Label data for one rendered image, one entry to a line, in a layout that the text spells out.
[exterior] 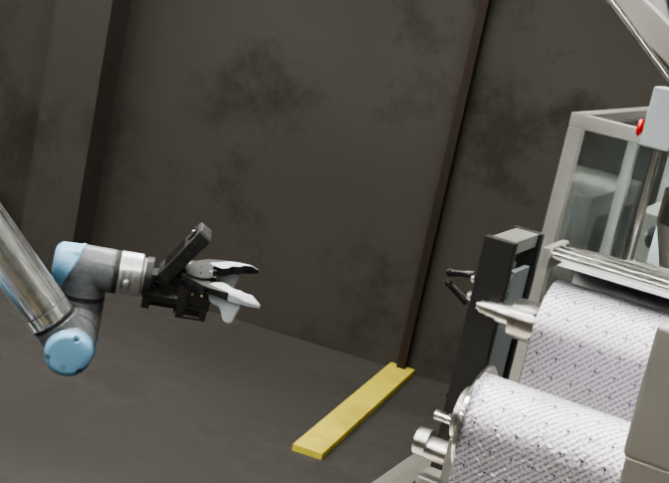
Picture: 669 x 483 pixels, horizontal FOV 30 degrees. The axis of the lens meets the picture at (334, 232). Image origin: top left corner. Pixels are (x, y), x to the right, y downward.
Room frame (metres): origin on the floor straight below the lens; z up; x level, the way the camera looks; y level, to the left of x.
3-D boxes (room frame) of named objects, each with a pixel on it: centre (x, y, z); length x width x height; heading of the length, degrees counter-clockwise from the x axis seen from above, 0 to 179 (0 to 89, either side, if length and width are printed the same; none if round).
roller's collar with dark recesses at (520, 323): (1.84, -0.32, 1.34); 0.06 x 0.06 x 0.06; 66
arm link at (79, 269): (2.05, 0.40, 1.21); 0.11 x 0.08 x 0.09; 99
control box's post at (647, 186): (2.09, -0.50, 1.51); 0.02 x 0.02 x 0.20
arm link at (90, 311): (2.03, 0.40, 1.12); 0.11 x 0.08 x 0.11; 9
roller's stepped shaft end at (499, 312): (1.86, -0.27, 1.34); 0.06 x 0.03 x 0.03; 66
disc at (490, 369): (1.60, -0.24, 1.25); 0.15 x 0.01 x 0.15; 156
